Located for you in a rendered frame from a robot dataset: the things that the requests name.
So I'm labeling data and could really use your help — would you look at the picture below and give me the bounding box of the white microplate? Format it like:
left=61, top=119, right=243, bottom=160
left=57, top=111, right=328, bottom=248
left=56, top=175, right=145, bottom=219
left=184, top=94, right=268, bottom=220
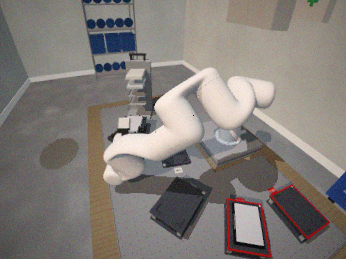
left=127, top=78, right=146, bottom=89
left=127, top=116, right=143, bottom=133
left=125, top=69, right=146, bottom=80
left=232, top=202, right=265, bottom=249

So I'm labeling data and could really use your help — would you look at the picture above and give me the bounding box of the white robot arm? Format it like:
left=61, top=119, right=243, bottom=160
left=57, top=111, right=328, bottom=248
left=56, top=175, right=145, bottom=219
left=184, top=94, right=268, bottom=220
left=103, top=68, right=276, bottom=185

